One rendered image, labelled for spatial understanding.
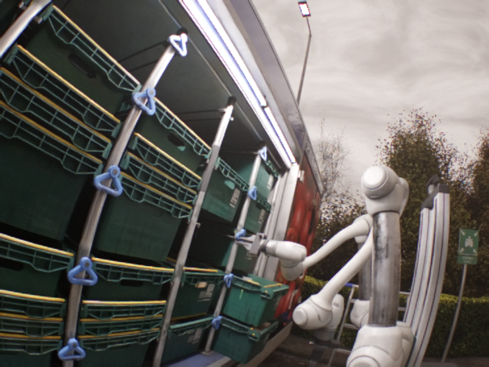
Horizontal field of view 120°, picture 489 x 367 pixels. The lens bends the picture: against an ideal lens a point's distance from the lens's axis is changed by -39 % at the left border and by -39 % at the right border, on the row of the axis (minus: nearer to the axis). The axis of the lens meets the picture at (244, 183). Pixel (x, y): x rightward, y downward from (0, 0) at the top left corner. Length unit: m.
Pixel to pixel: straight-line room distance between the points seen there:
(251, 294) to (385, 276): 0.84
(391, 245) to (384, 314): 0.22
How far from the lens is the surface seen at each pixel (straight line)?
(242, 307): 1.43
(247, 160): 1.59
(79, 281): 0.72
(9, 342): 0.78
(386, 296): 0.78
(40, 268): 0.70
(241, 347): 1.49
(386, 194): 0.81
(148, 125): 0.82
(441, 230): 1.14
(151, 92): 0.77
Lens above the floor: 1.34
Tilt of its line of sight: 16 degrees up
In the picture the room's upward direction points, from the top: 15 degrees clockwise
